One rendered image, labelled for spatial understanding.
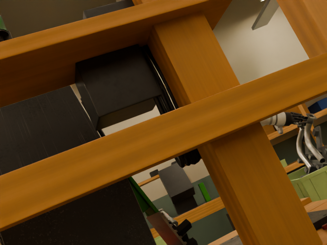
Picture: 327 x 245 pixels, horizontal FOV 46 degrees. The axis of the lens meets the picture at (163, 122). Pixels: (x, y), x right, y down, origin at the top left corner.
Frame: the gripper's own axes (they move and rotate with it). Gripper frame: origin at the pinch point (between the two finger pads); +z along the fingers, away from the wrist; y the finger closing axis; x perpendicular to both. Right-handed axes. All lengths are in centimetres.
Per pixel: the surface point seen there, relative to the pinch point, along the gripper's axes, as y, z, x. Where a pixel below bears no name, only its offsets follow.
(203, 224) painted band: 303, 33, 373
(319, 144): -7.5, 5.9, 10.7
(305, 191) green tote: -48, -17, 10
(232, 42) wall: 530, 90, 124
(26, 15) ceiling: 434, -263, 70
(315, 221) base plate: -104, -46, -26
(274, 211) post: -115, -63, -39
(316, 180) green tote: -44.8, -12.3, 6.0
